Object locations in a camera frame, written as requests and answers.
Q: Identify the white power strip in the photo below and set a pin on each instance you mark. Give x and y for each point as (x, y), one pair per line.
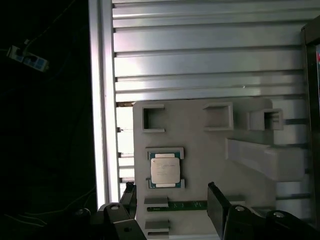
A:
(27, 58)

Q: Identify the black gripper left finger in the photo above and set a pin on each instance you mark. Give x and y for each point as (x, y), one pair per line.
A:
(117, 222)

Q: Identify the open black PC case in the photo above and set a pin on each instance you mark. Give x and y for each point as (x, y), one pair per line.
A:
(311, 100)

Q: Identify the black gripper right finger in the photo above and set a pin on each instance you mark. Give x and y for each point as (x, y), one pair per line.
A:
(240, 225)

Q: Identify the grey plastic parts rack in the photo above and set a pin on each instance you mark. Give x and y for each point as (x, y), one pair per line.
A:
(195, 162)

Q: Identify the green RAM stick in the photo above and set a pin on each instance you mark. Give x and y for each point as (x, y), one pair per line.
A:
(180, 205)

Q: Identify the silver CPU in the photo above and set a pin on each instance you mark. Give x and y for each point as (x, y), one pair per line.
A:
(165, 171)

